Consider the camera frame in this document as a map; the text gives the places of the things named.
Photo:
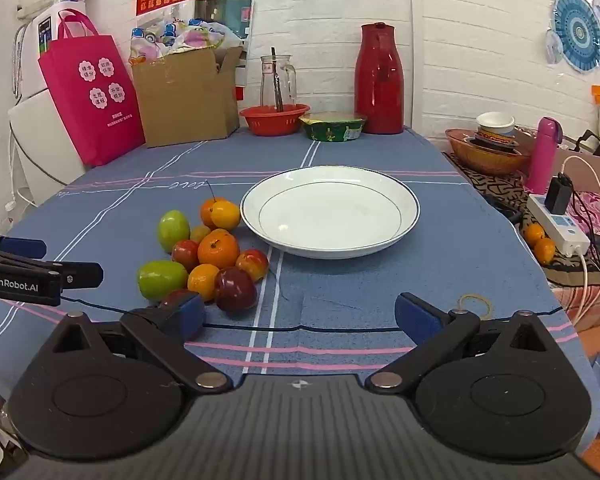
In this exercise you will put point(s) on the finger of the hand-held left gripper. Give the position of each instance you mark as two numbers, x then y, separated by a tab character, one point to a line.
25	249
82	274

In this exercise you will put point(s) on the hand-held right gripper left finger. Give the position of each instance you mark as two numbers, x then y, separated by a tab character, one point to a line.
190	311

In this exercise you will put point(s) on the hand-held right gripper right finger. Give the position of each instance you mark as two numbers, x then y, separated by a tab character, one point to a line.
414	316

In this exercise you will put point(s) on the small dark red plum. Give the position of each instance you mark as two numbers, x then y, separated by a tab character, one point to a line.
172	297

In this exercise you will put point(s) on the deep orange kumquat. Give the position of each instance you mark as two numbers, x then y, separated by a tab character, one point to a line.
203	282

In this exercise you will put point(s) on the large green jujube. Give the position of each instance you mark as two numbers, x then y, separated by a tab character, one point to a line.
162	280

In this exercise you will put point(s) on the large dark red plum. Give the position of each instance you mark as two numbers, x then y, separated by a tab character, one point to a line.
236	290

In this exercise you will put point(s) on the stemless tangerine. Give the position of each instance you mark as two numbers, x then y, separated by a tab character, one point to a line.
218	251

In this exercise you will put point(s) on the red and yellow plum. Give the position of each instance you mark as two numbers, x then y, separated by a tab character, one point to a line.
252	264

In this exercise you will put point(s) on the small green jujube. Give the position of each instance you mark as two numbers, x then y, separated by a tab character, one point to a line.
173	230

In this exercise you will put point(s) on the white plate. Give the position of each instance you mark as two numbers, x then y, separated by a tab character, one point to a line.
330	215

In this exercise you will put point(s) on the blue checked tablecloth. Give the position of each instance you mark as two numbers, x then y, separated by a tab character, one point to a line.
355	300

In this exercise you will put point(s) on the rubber band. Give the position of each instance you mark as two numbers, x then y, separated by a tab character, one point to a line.
490	305

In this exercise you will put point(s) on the tangerine with long stem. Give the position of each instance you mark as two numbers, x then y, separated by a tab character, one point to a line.
208	212

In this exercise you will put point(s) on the yellow-orange kumquat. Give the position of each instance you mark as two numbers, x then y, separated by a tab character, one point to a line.
226	216

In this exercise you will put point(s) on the white appliance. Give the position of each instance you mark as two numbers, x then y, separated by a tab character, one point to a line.
35	135

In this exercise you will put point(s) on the small orange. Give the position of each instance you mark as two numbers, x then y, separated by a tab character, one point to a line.
545	251
533	234

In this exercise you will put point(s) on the brown patterned cloth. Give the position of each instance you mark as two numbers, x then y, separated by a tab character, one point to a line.
485	181

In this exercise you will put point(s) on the pink tote bag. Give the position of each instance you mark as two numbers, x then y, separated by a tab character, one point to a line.
97	95

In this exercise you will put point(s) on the brown bowl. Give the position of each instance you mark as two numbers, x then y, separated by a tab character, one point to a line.
485	161

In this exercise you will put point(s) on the white power strip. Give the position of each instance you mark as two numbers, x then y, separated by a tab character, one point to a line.
566	231

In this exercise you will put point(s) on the black charger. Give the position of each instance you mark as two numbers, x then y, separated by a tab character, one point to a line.
559	192

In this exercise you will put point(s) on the stacked patterned bowls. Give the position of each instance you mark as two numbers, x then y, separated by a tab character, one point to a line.
495	139

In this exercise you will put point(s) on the brown cardboard box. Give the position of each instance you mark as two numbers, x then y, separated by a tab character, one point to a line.
180	105

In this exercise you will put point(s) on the pink bottle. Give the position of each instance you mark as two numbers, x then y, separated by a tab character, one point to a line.
542	160

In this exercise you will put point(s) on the green instant noodle bowl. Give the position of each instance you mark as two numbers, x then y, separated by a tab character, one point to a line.
332	130

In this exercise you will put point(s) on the red plastic basket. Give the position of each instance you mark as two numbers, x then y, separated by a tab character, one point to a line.
272	121

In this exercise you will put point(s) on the pink floral cloth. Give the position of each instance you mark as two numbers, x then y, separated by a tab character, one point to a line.
587	201

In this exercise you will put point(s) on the white cup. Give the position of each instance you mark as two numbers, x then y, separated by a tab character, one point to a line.
495	122

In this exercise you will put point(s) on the flat cardboard box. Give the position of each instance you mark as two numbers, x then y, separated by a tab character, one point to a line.
582	172

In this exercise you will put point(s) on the white water purifier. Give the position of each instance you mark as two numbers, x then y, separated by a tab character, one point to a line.
47	25

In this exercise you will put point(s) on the red thermos jug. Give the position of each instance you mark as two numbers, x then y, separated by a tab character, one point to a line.
379	80

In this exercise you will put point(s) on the glass pitcher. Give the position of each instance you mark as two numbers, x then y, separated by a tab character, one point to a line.
267	85

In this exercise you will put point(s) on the metal utensil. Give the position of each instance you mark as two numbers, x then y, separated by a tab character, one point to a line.
278	85

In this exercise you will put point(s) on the black clip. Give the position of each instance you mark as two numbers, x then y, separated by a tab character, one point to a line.
592	143

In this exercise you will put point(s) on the blue paper fan decoration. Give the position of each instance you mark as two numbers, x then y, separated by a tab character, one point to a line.
577	30

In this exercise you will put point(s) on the white wall pipe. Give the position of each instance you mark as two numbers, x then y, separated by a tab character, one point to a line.
411	35

